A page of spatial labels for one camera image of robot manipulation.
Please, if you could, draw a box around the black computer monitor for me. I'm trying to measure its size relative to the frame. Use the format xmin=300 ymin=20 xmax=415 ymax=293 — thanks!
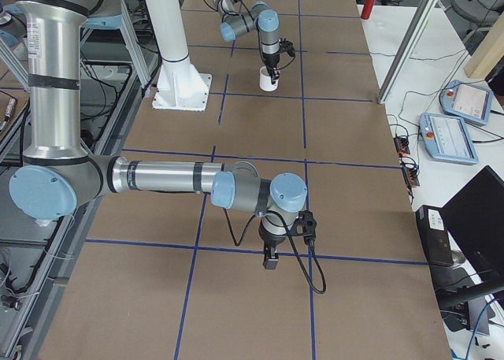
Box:
xmin=438 ymin=165 xmax=503 ymax=309

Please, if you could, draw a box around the far orange black adapter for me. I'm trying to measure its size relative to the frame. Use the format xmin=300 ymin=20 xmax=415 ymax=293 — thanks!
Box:
xmin=394 ymin=135 xmax=410 ymax=156

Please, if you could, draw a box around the aluminium frame post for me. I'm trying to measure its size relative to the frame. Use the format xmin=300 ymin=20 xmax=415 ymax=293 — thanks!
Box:
xmin=377 ymin=0 xmax=438 ymax=104

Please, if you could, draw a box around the teach pendant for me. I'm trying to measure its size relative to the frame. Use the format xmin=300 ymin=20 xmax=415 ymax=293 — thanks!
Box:
xmin=439 ymin=80 xmax=494 ymax=126
xmin=419 ymin=113 xmax=479 ymax=165

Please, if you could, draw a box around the black desktop box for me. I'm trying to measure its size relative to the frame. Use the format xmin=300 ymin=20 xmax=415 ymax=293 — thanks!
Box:
xmin=415 ymin=205 xmax=462 ymax=267

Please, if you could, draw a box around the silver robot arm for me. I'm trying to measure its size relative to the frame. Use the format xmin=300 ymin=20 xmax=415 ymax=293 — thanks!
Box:
xmin=213 ymin=0 xmax=280 ymax=91
xmin=9 ymin=0 xmax=316 ymax=269

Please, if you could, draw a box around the far teach pendant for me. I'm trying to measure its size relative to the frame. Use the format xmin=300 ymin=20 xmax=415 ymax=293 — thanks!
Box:
xmin=439 ymin=80 xmax=494 ymax=126

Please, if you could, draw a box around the brown paper table cover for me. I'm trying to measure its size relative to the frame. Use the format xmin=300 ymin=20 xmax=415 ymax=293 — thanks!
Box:
xmin=39 ymin=0 xmax=450 ymax=359

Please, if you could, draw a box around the near orange black adapter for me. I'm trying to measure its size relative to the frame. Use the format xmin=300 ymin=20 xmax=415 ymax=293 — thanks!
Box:
xmin=401 ymin=163 xmax=420 ymax=187

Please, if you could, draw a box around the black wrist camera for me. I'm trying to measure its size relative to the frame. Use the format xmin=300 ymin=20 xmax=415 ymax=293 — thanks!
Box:
xmin=290 ymin=210 xmax=317 ymax=246
xmin=279 ymin=38 xmax=295 ymax=58

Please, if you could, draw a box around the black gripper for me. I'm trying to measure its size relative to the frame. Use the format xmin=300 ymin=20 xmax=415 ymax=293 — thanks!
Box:
xmin=262 ymin=53 xmax=280 ymax=83
xmin=258 ymin=225 xmax=285 ymax=270

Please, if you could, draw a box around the near teach pendant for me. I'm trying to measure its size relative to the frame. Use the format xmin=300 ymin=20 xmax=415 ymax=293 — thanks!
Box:
xmin=419 ymin=113 xmax=479 ymax=165

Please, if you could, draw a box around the white smiley mug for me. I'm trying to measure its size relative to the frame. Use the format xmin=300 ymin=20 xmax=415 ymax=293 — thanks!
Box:
xmin=259 ymin=66 xmax=278 ymax=92

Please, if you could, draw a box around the orange black adapter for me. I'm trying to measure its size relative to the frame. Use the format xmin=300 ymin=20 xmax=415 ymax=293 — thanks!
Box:
xmin=401 ymin=163 xmax=420 ymax=187
xmin=394 ymin=135 xmax=410 ymax=156

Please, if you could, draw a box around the aluminium side frame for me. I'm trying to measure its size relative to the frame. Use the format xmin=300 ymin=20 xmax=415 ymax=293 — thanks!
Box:
xmin=1 ymin=0 xmax=152 ymax=359

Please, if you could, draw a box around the white camera pedestal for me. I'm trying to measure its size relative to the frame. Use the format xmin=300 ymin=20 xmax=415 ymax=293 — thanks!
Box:
xmin=145 ymin=0 xmax=212 ymax=112

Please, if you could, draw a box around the red bottle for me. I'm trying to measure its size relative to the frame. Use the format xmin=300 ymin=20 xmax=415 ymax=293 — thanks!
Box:
xmin=361 ymin=0 xmax=376 ymax=20

